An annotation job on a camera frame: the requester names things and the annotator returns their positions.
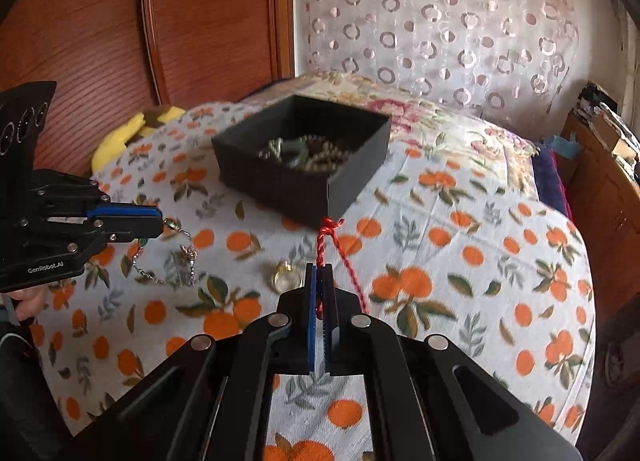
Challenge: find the black box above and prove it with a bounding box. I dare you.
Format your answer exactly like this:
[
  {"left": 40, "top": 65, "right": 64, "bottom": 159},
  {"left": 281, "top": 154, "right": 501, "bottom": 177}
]
[{"left": 211, "top": 94, "right": 392, "bottom": 232}]

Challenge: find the cardboard box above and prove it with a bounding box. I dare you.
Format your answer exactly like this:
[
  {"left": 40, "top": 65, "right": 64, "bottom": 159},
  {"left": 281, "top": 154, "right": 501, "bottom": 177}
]
[{"left": 589, "top": 108, "right": 638, "bottom": 164}]

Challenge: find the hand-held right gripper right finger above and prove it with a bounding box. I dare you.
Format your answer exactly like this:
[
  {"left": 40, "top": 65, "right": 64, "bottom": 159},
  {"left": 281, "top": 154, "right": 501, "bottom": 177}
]
[{"left": 319, "top": 263, "right": 585, "bottom": 461}]

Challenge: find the silver chain bracelet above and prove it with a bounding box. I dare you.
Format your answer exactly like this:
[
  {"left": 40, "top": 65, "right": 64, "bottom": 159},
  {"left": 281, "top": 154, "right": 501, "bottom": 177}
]
[{"left": 127, "top": 216, "right": 199, "bottom": 288}]

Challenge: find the floral bedsheet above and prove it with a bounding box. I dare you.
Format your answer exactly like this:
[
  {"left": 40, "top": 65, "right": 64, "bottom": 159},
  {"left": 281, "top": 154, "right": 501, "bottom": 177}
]
[{"left": 240, "top": 72, "right": 542, "bottom": 202}]

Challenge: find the wooden side cabinet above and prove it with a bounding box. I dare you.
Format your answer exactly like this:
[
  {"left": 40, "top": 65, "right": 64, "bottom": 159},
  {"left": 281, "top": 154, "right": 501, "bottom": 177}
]
[{"left": 559, "top": 111, "right": 640, "bottom": 294}]

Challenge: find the person's left hand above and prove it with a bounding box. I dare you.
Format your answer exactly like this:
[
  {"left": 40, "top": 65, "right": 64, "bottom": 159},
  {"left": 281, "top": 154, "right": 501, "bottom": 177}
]
[{"left": 2, "top": 283, "right": 53, "bottom": 320}]

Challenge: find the wooden slatted wardrobe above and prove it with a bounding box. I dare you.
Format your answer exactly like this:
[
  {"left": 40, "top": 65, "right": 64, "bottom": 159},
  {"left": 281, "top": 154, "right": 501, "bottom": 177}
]
[{"left": 0, "top": 0, "right": 297, "bottom": 178}]

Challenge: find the circle pattern sheer curtain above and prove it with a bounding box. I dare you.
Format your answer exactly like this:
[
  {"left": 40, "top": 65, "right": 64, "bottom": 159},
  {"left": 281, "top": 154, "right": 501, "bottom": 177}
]
[{"left": 295, "top": 0, "right": 582, "bottom": 131}]

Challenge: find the green jade bangle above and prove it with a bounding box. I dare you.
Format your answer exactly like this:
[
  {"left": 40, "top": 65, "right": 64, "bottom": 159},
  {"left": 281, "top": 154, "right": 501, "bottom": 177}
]
[{"left": 283, "top": 138, "right": 313, "bottom": 168}]

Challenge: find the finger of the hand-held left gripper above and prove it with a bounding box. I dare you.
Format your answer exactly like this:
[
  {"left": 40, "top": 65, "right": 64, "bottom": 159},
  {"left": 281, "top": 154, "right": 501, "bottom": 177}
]
[
  {"left": 86, "top": 205, "right": 165, "bottom": 223},
  {"left": 100, "top": 218, "right": 166, "bottom": 244}
]

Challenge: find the yellow plush toy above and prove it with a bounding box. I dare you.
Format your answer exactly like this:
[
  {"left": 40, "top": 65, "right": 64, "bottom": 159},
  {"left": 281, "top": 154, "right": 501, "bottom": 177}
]
[{"left": 91, "top": 106, "right": 187, "bottom": 173}]

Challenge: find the red braided cord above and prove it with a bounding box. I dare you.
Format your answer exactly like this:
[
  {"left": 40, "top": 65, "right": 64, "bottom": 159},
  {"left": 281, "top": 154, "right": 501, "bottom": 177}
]
[{"left": 314, "top": 217, "right": 372, "bottom": 318}]

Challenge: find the person's left forearm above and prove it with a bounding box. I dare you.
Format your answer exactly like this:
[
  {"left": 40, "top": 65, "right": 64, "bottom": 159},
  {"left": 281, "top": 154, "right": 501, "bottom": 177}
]
[{"left": 0, "top": 311, "right": 68, "bottom": 461}]

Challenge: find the pile of folded clothes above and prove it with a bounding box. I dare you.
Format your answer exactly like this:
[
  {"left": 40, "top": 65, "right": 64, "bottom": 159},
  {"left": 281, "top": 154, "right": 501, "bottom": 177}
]
[{"left": 577, "top": 81, "right": 626, "bottom": 123}]

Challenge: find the orange fruit print cloth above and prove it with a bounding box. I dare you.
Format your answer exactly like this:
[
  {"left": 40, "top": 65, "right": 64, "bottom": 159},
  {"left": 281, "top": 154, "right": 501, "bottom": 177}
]
[{"left": 30, "top": 101, "right": 597, "bottom": 461}]

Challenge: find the teal bag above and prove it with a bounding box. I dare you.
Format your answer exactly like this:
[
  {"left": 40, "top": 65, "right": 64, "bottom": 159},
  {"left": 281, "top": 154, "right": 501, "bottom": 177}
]
[{"left": 542, "top": 134, "right": 581, "bottom": 160}]

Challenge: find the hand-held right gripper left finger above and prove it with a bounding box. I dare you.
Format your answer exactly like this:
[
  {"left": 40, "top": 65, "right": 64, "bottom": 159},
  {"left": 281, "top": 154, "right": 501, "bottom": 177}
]
[{"left": 70, "top": 263, "right": 321, "bottom": 461}]

